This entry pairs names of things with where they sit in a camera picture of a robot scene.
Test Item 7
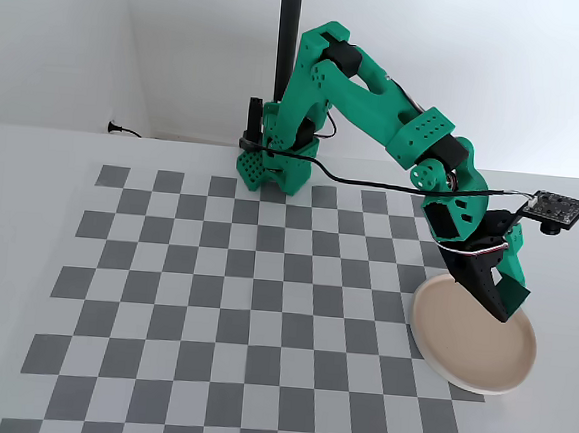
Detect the black vertical pole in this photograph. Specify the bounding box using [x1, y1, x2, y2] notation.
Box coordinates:
[271, 0, 306, 109]

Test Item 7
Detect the black camera cable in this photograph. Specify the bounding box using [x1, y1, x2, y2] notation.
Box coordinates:
[236, 139, 538, 205]

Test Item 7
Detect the black table clamp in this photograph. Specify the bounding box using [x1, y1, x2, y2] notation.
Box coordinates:
[239, 96, 268, 153]

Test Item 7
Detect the beige round plate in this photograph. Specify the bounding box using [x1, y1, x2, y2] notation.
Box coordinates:
[404, 269, 543, 398]

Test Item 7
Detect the white red servo wire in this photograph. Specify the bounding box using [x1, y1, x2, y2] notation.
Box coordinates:
[438, 236, 513, 259]

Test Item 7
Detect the grey white checkerboard mat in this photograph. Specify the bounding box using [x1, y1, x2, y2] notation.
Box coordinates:
[0, 157, 526, 433]

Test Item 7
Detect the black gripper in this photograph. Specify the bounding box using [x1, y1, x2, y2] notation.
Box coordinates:
[434, 205, 533, 325]

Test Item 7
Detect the black wall plug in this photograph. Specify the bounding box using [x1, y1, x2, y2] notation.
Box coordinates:
[105, 119, 143, 140]

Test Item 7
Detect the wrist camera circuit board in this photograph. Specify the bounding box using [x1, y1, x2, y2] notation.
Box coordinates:
[520, 188, 579, 238]

